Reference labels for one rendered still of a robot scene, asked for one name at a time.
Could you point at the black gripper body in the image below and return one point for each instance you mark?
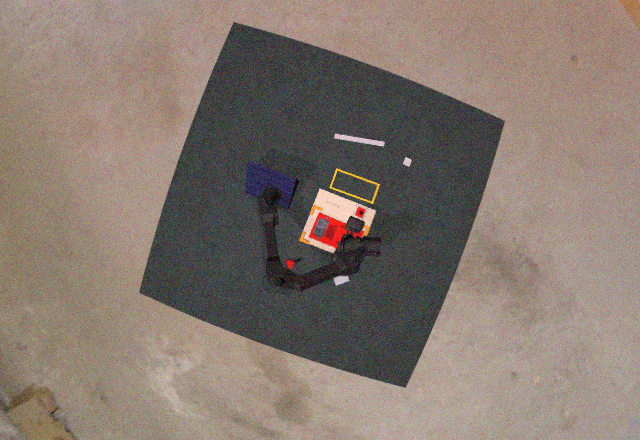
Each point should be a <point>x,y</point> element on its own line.
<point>353,224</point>

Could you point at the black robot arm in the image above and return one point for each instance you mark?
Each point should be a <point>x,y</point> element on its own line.
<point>279,276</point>

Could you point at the pale pink flat bar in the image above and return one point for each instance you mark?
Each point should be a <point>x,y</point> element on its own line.
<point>360,140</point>

